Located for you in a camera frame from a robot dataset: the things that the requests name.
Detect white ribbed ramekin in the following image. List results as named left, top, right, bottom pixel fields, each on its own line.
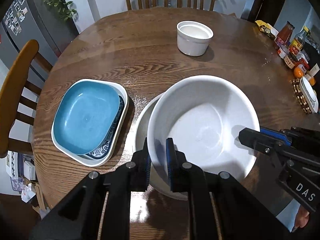
left=176, top=21, right=214, bottom=57

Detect medium white bowl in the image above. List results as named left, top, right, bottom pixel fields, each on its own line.
left=147, top=75, right=261, bottom=183

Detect yellow snack packet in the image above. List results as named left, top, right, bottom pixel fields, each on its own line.
left=255, top=20, right=279, bottom=39

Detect yellow label sauce bottle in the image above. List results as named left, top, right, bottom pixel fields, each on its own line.
left=289, top=26, right=311, bottom=56

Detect pile of boxes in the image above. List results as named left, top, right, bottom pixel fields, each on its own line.
left=10, top=152, right=42, bottom=209

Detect person's right hand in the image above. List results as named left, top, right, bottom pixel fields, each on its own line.
left=293, top=205, right=311, bottom=233

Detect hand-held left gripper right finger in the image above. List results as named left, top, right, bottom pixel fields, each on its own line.
left=165, top=137, right=293, bottom=240

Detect wooden beaded trivet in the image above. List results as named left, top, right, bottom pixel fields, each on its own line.
left=292, top=78, right=313, bottom=114

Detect large white bowl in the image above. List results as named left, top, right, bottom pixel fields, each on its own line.
left=132, top=92, right=189, bottom=201

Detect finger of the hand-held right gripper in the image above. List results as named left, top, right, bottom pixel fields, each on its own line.
left=260, top=127, right=320, bottom=155
left=238, top=128, right=320, bottom=182

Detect red sauce bottle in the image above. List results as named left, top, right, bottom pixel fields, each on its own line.
left=274, top=21, right=295, bottom=49

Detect long trailing green plant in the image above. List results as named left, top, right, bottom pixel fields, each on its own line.
left=35, top=0, right=78, bottom=22

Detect small white label jar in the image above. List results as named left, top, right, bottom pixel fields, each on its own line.
left=277, top=46, right=290, bottom=58

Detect brown sauce jar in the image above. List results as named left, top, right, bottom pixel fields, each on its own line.
left=284, top=54, right=298, bottom=69

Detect group of fridge photos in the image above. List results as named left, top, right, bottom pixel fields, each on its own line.
left=2, top=0, right=28, bottom=36

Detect grey refrigerator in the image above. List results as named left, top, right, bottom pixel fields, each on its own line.
left=0, top=0, right=64, bottom=64

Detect dark wooden door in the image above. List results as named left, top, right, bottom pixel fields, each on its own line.
left=247, top=0, right=291, bottom=27

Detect wooden chair with curved back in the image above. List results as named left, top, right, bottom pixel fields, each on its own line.
left=0, top=39, right=54, bottom=158

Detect white box with green picture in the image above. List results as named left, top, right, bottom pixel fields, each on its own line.
left=6, top=151, right=16, bottom=177

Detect plain blue square plate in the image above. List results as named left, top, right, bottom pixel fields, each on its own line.
left=53, top=80, right=121, bottom=155

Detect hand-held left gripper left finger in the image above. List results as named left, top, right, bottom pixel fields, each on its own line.
left=30, top=137, right=152, bottom=240

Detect red label jar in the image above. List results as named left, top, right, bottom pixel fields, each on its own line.
left=296, top=57, right=310, bottom=74

